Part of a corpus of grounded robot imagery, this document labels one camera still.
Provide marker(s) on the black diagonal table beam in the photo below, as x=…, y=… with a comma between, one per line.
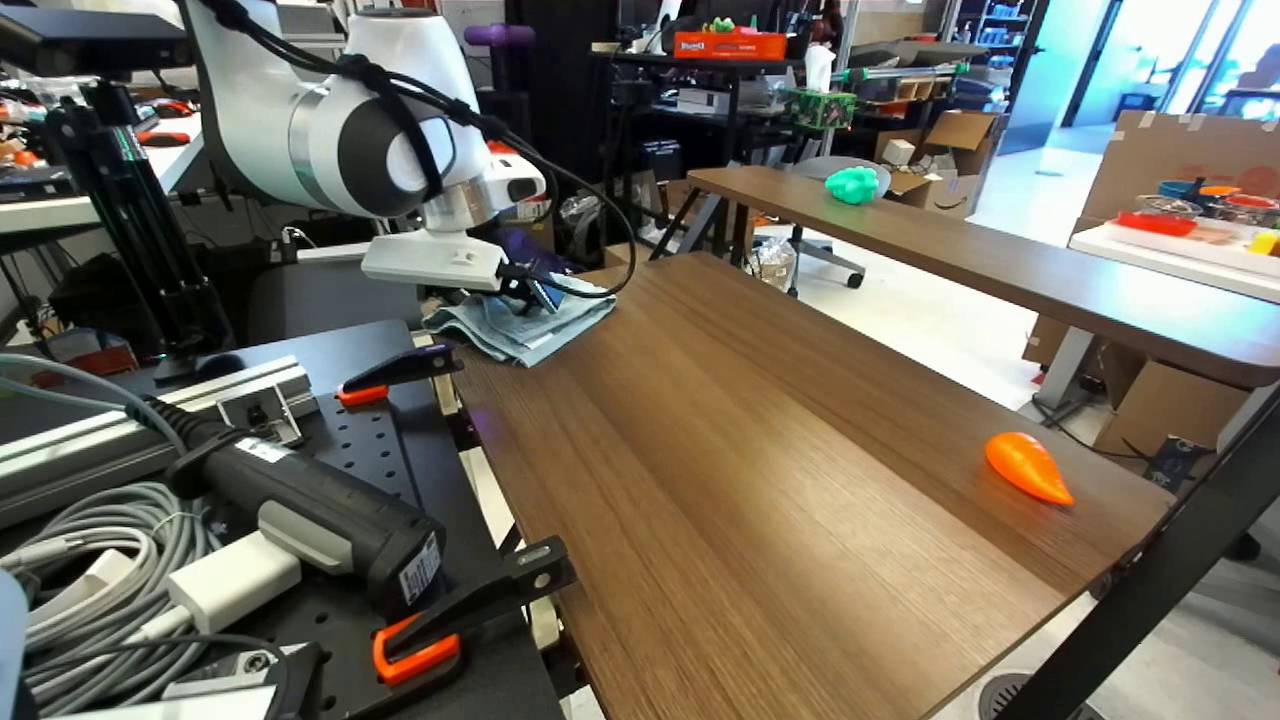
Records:
x=1174, y=563

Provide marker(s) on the grey table leg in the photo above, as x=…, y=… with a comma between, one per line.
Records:
x=1065, y=373

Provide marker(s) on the black perforated mounting board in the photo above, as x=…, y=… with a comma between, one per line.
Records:
x=385, y=463

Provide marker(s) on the white workbench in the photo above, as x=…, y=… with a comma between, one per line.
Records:
x=160, y=163

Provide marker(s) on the black camera on tripod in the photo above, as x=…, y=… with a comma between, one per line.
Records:
x=93, y=38

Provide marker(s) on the large cardboard panel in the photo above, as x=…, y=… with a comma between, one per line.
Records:
x=1160, y=152

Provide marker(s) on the green plastic object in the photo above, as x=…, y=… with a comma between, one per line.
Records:
x=855, y=187

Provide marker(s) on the white power adapter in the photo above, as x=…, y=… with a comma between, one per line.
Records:
x=234, y=580

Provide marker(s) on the long wooden side table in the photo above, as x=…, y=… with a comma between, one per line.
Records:
x=1065, y=273

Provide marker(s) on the orange carrot-shaped toy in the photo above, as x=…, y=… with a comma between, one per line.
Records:
x=1031, y=465

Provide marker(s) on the black and grey handheld device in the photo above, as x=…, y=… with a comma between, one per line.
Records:
x=335, y=522

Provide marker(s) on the aluminium extrusion rail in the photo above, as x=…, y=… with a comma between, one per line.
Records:
x=122, y=432

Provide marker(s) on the white board with toys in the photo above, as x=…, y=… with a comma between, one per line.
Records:
x=1174, y=254

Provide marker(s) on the black tripod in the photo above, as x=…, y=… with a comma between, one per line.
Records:
x=146, y=242

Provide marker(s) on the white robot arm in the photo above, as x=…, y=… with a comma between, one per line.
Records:
x=266, y=135

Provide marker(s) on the purple cylinder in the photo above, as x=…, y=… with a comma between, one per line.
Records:
x=501, y=38

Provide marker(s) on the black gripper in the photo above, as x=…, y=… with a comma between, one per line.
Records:
x=522, y=262

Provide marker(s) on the cardboard box under table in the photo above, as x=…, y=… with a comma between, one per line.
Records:
x=1165, y=407

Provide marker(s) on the red toy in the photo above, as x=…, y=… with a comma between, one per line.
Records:
x=1156, y=223

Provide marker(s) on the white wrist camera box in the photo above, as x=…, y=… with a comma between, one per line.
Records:
x=425, y=262

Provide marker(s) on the blue terry towel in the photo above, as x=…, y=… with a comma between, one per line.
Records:
x=533, y=337

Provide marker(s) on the round floor drain grate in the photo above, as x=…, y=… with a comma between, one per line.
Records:
x=1023, y=698

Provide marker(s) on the open cardboard box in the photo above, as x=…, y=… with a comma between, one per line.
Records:
x=962, y=135

